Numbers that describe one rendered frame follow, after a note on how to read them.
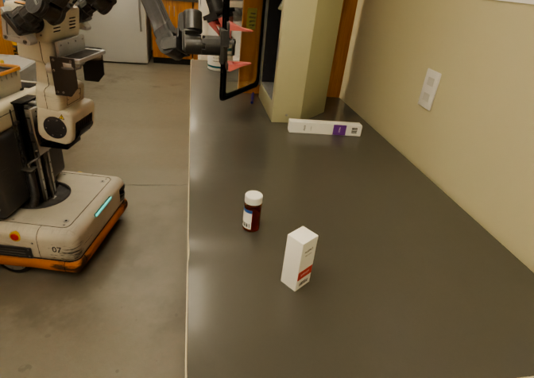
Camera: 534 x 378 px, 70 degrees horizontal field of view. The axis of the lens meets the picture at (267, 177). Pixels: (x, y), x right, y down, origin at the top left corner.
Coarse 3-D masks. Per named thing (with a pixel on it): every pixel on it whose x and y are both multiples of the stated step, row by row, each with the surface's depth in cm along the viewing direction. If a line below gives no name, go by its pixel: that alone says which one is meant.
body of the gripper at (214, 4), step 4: (208, 0) 134; (212, 0) 134; (216, 0) 134; (220, 0) 135; (208, 4) 135; (212, 4) 134; (216, 4) 134; (220, 4) 135; (208, 8) 137; (212, 8) 135; (216, 8) 135; (220, 8) 135; (212, 12) 136; (216, 12) 134; (220, 12) 134; (204, 16) 137; (204, 20) 138
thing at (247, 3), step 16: (224, 0) 124; (240, 0) 132; (256, 0) 142; (224, 16) 126; (240, 16) 135; (256, 16) 146; (240, 32) 139; (256, 32) 149; (240, 48) 142; (256, 48) 153; (256, 64) 157; (240, 80) 149
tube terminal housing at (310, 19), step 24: (288, 0) 122; (312, 0) 123; (336, 0) 134; (288, 24) 125; (312, 24) 127; (336, 24) 140; (264, 48) 156; (288, 48) 129; (312, 48) 132; (288, 72) 133; (312, 72) 138; (264, 96) 155; (288, 96) 137; (312, 96) 144
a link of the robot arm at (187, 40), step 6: (186, 30) 113; (192, 30) 114; (198, 30) 115; (186, 36) 113; (192, 36) 113; (198, 36) 113; (186, 42) 112; (192, 42) 112; (198, 42) 113; (186, 48) 113; (192, 48) 113; (198, 48) 114; (198, 54) 116
